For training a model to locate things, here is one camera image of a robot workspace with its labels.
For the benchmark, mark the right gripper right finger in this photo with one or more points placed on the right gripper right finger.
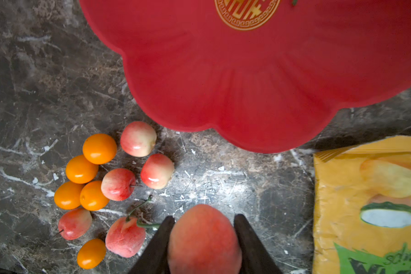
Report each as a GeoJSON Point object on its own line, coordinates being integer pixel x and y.
{"type": "Point", "coordinates": [255, 257]}

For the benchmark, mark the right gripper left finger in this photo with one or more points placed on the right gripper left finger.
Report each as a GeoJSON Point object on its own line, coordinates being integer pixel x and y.
{"type": "Point", "coordinates": [154, 258]}

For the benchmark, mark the red flower-shaped fruit bowl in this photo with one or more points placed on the red flower-shaped fruit bowl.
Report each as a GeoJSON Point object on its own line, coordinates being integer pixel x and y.
{"type": "Point", "coordinates": [268, 76]}

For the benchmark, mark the orange tangerine bottom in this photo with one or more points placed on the orange tangerine bottom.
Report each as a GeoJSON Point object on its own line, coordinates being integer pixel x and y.
{"type": "Point", "coordinates": [91, 254]}

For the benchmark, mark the orange tangerine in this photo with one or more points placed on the orange tangerine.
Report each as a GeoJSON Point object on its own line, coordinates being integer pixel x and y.
{"type": "Point", "coordinates": [91, 254]}
{"type": "Point", "coordinates": [92, 197]}
{"type": "Point", "coordinates": [80, 171]}
{"type": "Point", "coordinates": [99, 148]}
{"type": "Point", "coordinates": [67, 196]}

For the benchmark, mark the pink peach centre small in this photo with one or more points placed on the pink peach centre small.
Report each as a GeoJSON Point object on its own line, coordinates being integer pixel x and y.
{"type": "Point", "coordinates": [118, 184]}

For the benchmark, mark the orange tangerine middle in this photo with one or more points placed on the orange tangerine middle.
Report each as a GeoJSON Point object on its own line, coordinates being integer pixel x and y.
{"type": "Point", "coordinates": [92, 197]}

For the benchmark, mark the orange tangerine upper left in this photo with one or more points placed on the orange tangerine upper left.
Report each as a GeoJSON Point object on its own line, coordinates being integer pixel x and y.
{"type": "Point", "coordinates": [80, 171]}

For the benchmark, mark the orange tangerine top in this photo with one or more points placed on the orange tangerine top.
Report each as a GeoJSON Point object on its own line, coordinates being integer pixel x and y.
{"type": "Point", "coordinates": [99, 148]}

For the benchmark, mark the yellow snack bag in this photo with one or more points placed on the yellow snack bag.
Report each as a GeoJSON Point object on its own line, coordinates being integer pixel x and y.
{"type": "Point", "coordinates": [362, 214]}

